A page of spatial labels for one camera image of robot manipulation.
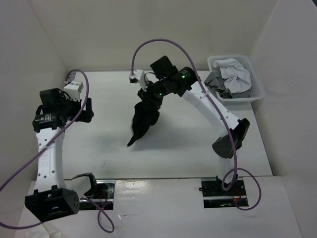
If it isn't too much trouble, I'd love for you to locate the black skirt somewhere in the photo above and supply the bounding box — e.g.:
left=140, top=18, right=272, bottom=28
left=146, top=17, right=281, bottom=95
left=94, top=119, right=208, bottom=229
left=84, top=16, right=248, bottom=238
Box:
left=127, top=101, right=160, bottom=147

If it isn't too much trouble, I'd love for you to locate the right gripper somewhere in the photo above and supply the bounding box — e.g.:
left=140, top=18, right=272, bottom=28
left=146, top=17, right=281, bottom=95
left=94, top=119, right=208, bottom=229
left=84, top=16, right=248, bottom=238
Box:
left=138, top=77, right=171, bottom=111

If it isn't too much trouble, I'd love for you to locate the purple cable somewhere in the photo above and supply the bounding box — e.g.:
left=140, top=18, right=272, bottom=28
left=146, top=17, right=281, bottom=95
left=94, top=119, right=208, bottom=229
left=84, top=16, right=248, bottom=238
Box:
left=131, top=39, right=262, bottom=211
left=0, top=68, right=115, bottom=233

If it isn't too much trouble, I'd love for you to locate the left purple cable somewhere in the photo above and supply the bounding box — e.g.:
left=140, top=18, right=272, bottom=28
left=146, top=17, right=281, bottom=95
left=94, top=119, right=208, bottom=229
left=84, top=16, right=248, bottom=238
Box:
left=0, top=68, right=115, bottom=233

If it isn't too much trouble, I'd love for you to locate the grey skirt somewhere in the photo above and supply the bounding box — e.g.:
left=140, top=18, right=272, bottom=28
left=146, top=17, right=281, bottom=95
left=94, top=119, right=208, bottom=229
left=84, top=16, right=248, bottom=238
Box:
left=204, top=71, right=250, bottom=99

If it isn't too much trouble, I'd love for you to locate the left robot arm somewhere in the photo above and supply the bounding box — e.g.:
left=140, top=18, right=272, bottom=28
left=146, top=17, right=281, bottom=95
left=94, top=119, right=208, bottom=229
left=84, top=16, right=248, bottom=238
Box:
left=25, top=86, right=94, bottom=223

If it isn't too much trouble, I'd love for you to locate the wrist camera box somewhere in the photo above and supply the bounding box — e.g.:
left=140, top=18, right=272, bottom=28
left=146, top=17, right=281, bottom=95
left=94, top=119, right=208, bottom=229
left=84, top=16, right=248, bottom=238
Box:
left=129, top=69, right=149, bottom=91
left=63, top=81, right=84, bottom=101

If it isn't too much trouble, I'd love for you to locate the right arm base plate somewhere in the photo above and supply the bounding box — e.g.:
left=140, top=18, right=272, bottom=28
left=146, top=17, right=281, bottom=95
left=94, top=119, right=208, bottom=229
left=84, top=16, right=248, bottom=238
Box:
left=199, top=178, right=249, bottom=208

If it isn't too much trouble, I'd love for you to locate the white plastic laundry basket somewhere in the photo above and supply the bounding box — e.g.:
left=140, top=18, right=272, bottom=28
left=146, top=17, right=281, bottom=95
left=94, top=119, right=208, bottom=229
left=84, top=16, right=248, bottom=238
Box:
left=207, top=55, right=264, bottom=105

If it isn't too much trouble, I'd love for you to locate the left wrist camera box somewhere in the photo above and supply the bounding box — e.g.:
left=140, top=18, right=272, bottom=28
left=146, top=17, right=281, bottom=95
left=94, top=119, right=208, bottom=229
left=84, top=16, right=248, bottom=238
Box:
left=63, top=81, right=84, bottom=101

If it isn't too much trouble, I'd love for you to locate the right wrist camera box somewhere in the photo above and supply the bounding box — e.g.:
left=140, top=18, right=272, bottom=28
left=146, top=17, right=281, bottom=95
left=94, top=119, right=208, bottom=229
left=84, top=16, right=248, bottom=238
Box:
left=129, top=69, right=149, bottom=91

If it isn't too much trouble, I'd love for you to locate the white crumpled cloth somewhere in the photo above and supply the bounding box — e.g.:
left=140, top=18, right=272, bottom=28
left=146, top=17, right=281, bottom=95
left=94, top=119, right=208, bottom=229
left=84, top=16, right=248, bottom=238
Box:
left=25, top=224, right=62, bottom=238

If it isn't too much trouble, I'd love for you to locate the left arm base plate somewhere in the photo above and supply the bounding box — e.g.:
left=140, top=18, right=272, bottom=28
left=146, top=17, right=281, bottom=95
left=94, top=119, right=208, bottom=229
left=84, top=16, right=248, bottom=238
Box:
left=79, top=180, right=115, bottom=211

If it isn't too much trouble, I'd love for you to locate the white skirt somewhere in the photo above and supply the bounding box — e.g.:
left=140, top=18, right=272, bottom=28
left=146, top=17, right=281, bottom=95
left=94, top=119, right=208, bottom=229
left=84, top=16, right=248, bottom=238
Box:
left=213, top=59, right=252, bottom=94

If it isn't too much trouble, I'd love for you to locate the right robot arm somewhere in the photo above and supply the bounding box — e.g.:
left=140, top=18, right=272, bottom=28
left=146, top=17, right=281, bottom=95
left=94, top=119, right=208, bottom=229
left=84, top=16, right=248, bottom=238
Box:
left=130, top=56, right=250, bottom=195

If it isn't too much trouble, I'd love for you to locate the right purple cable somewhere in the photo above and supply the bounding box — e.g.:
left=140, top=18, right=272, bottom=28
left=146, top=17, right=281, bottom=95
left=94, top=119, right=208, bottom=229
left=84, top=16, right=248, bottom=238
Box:
left=131, top=39, right=262, bottom=211

